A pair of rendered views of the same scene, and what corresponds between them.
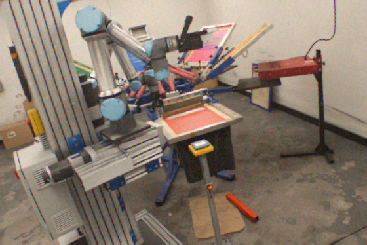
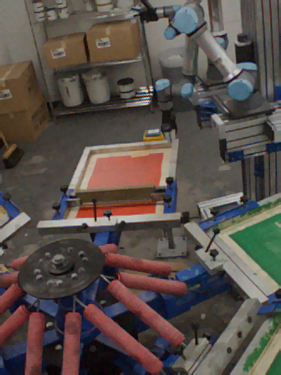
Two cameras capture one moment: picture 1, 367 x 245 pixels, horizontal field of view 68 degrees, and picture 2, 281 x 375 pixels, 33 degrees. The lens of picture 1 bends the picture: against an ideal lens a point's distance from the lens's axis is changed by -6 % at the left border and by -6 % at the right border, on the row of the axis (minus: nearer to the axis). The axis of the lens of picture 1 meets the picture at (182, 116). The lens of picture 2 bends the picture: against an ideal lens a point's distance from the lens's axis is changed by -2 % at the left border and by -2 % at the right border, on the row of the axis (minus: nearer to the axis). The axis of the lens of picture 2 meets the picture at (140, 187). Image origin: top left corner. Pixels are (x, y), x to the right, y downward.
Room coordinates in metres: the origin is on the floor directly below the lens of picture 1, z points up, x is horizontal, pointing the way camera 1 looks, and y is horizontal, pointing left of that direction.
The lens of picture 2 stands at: (4.31, 1.00, 2.35)
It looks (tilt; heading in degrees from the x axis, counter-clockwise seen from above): 32 degrees down; 206
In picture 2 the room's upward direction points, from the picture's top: 11 degrees counter-clockwise
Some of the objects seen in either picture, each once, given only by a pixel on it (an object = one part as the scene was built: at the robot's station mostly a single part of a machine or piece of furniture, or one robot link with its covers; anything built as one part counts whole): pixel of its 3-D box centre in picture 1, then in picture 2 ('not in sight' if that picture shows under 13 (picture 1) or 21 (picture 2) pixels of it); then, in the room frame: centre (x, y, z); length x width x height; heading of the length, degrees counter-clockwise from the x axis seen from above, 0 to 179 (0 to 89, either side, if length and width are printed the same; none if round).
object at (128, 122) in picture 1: (121, 119); (217, 68); (1.50, 0.33, 1.31); 0.15 x 0.15 x 0.10
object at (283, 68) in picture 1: (286, 67); not in sight; (2.91, -1.18, 1.06); 0.61 x 0.46 x 0.12; 73
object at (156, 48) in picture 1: (156, 48); (173, 12); (1.39, 0.06, 1.65); 0.11 x 0.08 x 0.09; 95
